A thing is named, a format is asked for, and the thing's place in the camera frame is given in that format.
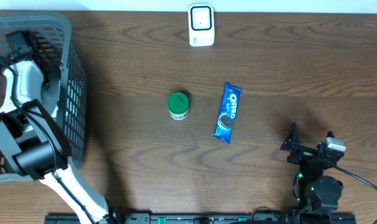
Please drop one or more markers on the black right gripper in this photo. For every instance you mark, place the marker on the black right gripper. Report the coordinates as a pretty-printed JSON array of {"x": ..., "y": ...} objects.
[{"x": 292, "y": 143}]

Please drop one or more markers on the blue Oreo cookie pack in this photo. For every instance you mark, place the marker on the blue Oreo cookie pack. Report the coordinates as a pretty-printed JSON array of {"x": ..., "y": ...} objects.
[{"x": 227, "y": 112}]

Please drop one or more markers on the green lid seasoning jar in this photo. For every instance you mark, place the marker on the green lid seasoning jar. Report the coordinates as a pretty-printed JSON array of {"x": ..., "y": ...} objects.
[{"x": 178, "y": 106}]

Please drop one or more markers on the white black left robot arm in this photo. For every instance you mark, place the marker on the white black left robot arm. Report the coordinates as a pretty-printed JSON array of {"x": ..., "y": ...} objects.
[{"x": 42, "y": 123}]

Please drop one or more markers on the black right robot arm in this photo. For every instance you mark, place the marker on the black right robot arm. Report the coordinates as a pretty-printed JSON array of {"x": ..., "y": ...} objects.
[{"x": 317, "y": 194}]

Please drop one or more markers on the white barcode scanner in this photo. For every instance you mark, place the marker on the white barcode scanner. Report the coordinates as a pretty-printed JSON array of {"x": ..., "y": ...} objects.
[{"x": 201, "y": 24}]

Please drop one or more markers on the grey plastic basket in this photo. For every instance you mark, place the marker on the grey plastic basket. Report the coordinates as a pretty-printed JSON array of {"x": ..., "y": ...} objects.
[{"x": 67, "y": 93}]

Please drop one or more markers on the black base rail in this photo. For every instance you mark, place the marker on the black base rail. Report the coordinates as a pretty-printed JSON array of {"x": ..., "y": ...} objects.
[{"x": 145, "y": 218}]

